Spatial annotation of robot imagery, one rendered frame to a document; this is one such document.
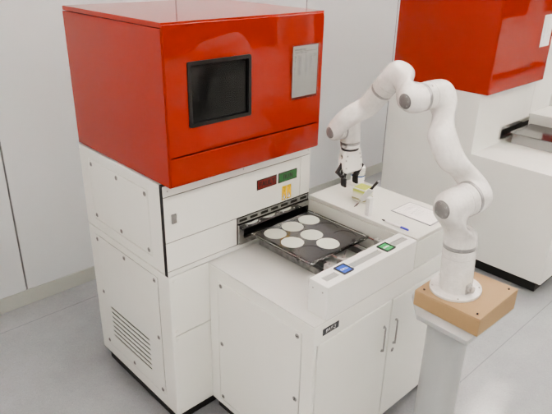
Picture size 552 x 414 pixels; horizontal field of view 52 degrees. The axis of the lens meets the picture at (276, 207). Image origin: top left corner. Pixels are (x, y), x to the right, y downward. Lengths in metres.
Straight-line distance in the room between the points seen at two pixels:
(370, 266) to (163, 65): 1.05
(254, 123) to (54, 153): 1.62
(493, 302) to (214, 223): 1.13
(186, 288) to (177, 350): 0.30
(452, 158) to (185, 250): 1.10
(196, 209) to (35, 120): 1.49
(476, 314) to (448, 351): 0.25
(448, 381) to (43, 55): 2.65
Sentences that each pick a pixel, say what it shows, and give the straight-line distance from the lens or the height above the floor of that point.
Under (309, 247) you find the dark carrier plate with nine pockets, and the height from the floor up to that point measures 0.90.
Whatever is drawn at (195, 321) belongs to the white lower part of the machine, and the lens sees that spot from 2.57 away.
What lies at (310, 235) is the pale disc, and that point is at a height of 0.90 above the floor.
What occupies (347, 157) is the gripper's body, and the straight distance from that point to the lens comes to 2.43.
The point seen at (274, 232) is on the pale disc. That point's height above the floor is 0.90.
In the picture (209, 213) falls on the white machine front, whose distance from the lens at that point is 2.37.
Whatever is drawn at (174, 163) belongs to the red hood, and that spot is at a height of 1.32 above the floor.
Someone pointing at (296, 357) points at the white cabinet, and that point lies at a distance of 2.23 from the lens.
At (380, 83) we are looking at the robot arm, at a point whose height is 1.60.
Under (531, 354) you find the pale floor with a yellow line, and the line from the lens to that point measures 3.60.
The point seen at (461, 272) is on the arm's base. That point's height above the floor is 1.00.
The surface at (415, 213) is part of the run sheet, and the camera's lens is 2.64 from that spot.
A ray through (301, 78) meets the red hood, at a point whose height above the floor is 1.55.
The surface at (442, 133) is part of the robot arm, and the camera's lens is 2.04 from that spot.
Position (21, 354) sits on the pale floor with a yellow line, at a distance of 3.50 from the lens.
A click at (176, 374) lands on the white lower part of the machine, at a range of 2.66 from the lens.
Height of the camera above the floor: 2.04
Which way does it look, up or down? 24 degrees down
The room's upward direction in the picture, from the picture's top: 1 degrees clockwise
